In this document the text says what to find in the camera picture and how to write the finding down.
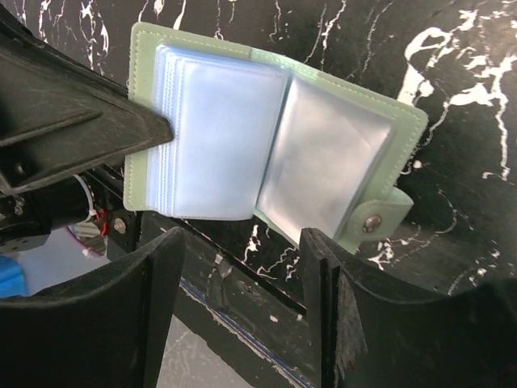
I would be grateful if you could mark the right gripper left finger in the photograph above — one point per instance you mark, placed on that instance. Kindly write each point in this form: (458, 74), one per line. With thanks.
(106, 328)

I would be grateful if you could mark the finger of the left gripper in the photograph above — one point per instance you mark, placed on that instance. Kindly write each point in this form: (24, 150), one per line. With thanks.
(59, 118)

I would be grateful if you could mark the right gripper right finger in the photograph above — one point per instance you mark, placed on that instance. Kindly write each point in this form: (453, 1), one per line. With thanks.
(370, 329)

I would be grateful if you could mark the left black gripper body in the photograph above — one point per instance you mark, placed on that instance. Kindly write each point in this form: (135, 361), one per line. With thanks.
(27, 219)

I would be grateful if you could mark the green card holder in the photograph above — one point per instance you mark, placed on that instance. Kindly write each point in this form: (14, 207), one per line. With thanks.
(258, 134)

